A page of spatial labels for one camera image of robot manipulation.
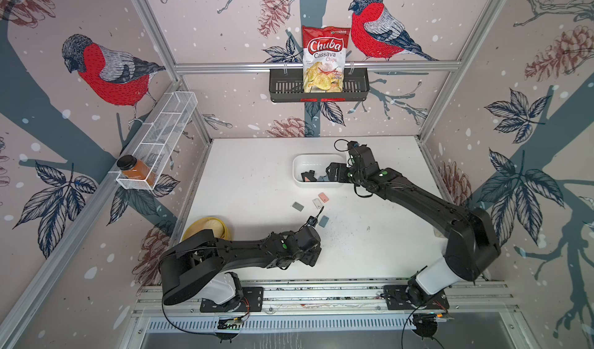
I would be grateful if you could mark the orange spice jar black lid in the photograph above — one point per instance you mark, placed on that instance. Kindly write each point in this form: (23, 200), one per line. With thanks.
(136, 169)

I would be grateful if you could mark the white storage box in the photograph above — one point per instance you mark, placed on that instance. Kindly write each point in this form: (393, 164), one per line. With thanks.
(317, 163)

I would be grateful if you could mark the clear acrylic wall shelf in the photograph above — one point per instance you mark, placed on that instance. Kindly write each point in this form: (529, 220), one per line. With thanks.
(161, 138)

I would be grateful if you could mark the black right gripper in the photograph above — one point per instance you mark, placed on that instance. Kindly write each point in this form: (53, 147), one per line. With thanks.
(332, 167)

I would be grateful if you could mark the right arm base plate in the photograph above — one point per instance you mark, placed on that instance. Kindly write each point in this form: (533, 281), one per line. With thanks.
(397, 298)

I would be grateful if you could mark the black wire wall basket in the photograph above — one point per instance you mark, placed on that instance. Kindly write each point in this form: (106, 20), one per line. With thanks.
(299, 86)

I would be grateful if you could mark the Chuba cassava chips bag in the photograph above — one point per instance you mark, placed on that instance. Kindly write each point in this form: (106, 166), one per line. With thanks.
(324, 58)

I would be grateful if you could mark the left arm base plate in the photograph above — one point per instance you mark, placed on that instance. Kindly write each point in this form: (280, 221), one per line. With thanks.
(251, 301)

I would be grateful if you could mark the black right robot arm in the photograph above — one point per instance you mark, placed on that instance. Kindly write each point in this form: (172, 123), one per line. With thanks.
(472, 244)

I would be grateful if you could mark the pink eraser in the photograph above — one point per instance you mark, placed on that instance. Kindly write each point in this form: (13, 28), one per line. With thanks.
(323, 197)

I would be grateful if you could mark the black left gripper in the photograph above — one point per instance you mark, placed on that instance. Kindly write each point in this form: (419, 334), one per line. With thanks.
(312, 258)

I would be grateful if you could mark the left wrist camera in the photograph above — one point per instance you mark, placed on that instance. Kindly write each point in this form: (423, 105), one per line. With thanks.
(312, 221)

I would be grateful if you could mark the white eraser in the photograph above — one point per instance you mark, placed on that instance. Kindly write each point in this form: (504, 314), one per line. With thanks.
(317, 202)

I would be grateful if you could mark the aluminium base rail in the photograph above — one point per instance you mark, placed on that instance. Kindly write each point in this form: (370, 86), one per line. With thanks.
(351, 296)

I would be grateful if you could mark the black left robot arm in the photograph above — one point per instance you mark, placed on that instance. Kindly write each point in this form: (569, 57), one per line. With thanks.
(189, 266)

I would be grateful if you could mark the black eraser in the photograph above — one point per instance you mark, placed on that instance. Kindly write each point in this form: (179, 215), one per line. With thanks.
(309, 176)

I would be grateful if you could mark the grey eraser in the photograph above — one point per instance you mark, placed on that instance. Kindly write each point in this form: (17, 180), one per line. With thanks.
(297, 206)

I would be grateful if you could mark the blue eraser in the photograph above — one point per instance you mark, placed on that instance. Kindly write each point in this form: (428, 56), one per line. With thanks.
(323, 221)

